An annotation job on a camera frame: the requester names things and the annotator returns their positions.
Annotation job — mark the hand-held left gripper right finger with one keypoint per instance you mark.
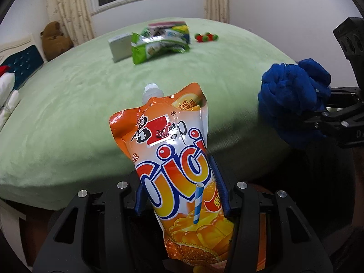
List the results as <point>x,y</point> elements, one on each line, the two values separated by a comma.
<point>224,196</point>

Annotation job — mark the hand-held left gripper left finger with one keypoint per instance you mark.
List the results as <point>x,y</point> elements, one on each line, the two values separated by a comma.
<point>141,204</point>

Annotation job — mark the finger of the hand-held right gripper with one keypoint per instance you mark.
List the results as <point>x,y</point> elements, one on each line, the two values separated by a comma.
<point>345,92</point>
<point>332,128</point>

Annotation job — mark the blue cloth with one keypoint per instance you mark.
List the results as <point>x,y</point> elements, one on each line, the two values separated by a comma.
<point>287,96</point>

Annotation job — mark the orange drink pouch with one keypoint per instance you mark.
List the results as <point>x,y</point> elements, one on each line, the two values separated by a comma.
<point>170,153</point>

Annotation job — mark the red green toy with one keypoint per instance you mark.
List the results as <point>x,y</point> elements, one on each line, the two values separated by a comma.
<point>206,37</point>

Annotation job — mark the green bed blanket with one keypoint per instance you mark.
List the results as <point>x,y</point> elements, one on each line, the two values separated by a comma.
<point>85,113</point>

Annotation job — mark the green snack bag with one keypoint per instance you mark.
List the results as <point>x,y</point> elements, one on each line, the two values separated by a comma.
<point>153,48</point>

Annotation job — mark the white cardboard box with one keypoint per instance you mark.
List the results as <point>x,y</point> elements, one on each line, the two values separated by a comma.
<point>119,47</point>

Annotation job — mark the yellow blue snack bag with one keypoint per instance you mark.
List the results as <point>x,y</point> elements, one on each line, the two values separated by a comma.
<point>180,32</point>

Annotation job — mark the white pillow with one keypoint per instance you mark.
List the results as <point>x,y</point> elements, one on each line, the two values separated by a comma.
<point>7,96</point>

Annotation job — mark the pink-edged clear plastic bag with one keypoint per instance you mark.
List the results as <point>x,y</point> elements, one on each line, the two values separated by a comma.
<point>166,23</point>

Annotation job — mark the blue tufted headboard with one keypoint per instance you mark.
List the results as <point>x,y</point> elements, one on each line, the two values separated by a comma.
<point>24,62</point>

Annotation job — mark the brown teddy bear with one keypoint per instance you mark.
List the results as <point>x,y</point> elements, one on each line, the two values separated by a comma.
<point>55,41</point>

